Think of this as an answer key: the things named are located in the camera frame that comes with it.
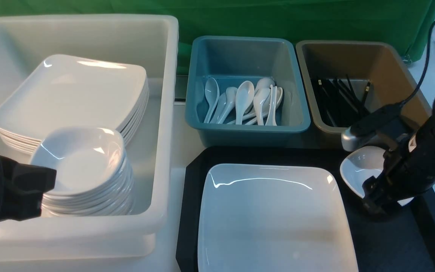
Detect stack of white square plates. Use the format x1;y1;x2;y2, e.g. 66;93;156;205
0;74;148;146

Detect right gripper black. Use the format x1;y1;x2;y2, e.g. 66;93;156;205
341;104;429;217

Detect teal plastic bin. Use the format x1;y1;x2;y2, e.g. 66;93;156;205
186;36;311;147

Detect large white rice plate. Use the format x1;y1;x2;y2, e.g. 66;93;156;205
197;164;358;272

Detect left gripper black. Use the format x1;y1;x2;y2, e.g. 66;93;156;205
0;156;57;221

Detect bundle of black chopsticks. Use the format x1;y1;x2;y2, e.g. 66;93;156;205
312;74;372;128

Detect brown plastic bin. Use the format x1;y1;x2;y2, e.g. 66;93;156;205
296;41;416;149

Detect white side bowl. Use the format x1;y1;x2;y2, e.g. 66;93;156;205
340;146;396;199

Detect top white square plate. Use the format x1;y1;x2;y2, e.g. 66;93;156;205
0;54;147;139

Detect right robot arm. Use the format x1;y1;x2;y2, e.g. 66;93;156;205
342;99;435;217

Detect green backdrop cloth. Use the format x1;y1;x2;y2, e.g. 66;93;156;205
0;0;435;74

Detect top white small bowl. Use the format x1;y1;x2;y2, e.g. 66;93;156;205
29;126;126;197

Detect white ceramic spoon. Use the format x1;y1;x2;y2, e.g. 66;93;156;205
235;80;255;125
204;77;220;124
209;87;237;124
265;86;283;126
253;87;270;125

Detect black serving tray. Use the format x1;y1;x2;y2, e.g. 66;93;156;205
176;146;435;272

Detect stack of white small bowls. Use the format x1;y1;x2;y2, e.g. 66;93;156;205
40;151;135;216

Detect large white plastic tub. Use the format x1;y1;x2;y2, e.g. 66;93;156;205
0;14;179;262

